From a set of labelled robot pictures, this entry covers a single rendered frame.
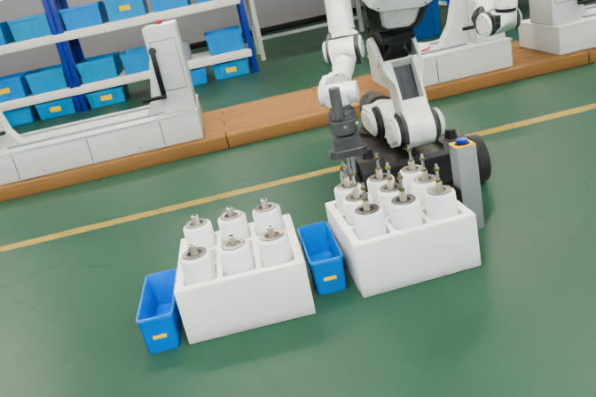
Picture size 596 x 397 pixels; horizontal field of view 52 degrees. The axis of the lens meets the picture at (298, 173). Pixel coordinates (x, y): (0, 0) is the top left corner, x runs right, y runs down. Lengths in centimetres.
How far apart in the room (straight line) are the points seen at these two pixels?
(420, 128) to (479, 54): 195
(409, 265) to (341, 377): 46
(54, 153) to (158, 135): 63
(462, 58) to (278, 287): 264
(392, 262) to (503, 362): 47
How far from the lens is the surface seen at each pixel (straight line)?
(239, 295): 185
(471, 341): 171
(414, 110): 233
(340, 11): 213
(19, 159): 409
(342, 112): 186
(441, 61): 411
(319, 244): 223
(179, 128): 390
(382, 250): 188
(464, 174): 217
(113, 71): 659
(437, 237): 193
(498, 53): 427
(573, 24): 448
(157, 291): 217
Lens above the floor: 100
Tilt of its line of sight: 19 degrees down
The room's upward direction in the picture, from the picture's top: 12 degrees counter-clockwise
